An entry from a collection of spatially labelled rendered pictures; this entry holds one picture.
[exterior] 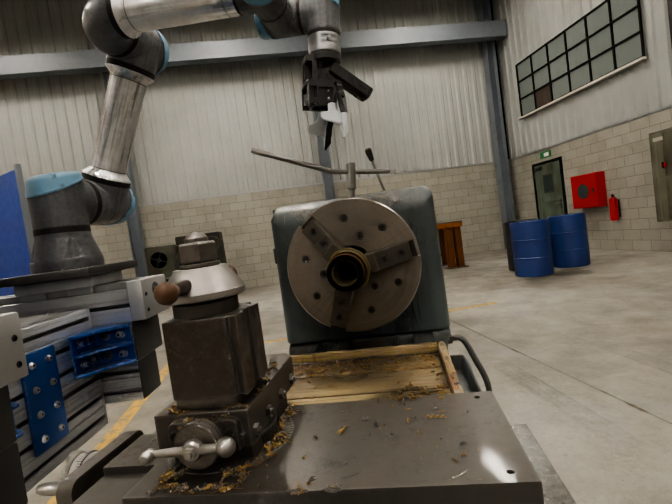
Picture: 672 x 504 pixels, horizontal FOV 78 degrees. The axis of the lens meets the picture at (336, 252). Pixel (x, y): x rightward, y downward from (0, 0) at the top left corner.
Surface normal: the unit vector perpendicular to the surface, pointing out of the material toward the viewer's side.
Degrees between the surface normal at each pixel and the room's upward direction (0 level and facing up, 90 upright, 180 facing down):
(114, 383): 90
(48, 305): 90
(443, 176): 90
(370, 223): 90
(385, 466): 0
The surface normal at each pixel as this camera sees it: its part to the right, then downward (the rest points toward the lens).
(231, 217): 0.14, 0.04
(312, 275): -0.15, 0.07
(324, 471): -0.14, -0.99
